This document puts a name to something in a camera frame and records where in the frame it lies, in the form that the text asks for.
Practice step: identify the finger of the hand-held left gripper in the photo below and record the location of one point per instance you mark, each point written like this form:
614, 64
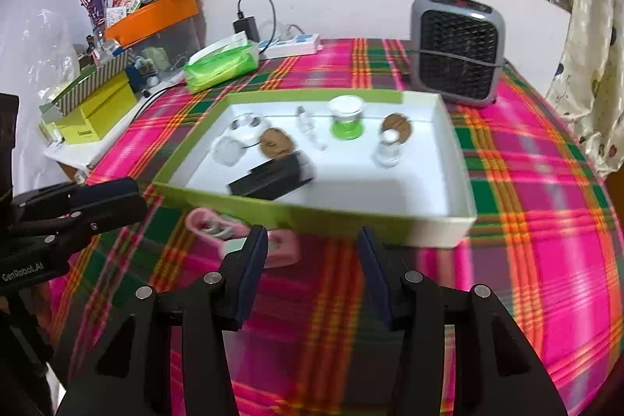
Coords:
97, 194
112, 216

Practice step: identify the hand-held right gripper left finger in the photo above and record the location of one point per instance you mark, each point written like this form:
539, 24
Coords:
253, 270

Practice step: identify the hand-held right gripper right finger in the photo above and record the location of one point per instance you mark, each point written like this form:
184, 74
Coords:
375, 279

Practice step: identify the white tray with green rim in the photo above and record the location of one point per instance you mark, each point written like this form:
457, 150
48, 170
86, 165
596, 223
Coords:
365, 192

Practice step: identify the white side table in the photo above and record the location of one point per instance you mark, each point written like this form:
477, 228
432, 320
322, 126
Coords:
73, 155

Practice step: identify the yellow-green cardboard box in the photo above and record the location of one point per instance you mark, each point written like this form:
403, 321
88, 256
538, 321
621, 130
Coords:
92, 116

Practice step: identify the black rectangular box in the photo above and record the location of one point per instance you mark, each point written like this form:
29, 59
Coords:
270, 177

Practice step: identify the striped cardboard box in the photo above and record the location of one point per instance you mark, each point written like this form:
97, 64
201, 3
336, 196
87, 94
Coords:
83, 84

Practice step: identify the clear round lid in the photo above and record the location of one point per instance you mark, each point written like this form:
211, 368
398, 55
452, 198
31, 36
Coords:
229, 151

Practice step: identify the dark blue jar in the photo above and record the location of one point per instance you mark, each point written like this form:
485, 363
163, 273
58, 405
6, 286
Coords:
136, 78

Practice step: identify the brown round disc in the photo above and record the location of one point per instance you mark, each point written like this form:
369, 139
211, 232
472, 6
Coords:
278, 143
400, 123

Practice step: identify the clear bottle white cap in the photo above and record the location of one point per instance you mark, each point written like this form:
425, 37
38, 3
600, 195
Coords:
388, 150

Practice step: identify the white round panda case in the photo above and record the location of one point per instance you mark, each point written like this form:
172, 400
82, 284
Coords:
249, 128

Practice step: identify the clear plastic bag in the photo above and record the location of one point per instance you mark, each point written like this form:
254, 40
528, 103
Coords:
53, 45

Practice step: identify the green and white cup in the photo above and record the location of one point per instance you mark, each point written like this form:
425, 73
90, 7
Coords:
346, 118

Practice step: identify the pink plaid blanket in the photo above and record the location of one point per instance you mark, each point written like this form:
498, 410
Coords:
536, 226

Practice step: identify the green tissue pack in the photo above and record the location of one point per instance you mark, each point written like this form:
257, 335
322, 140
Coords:
222, 67

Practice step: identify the clear storage box orange lid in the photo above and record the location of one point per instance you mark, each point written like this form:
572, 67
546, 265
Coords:
156, 14

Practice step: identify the white power strip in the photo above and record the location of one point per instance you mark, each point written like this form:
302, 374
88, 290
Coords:
292, 45

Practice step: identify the grey portable heater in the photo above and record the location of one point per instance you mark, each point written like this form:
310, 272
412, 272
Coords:
458, 50

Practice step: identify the patterned cream curtain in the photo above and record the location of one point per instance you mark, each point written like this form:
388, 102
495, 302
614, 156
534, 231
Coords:
594, 79

